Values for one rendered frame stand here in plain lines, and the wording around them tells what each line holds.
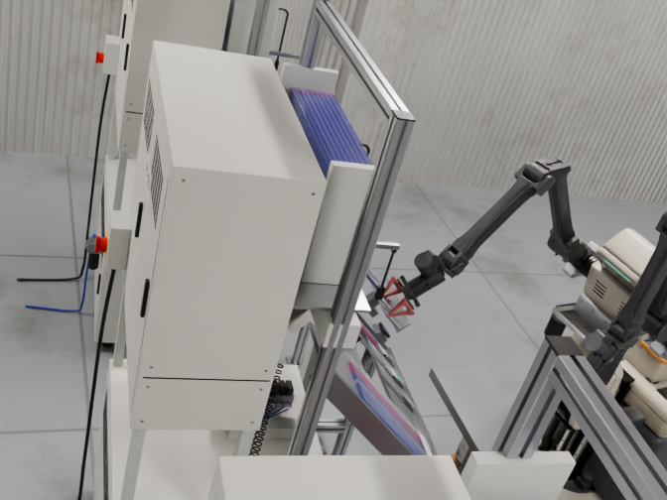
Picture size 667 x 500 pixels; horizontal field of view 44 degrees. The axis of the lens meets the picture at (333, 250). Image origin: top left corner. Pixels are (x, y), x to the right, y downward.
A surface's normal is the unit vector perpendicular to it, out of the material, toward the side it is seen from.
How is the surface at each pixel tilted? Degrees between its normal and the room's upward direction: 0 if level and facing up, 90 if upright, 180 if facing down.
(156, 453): 0
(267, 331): 90
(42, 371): 0
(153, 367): 90
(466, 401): 0
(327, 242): 90
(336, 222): 90
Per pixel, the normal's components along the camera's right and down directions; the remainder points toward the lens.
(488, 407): 0.24, -0.83
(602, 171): 0.29, 0.56
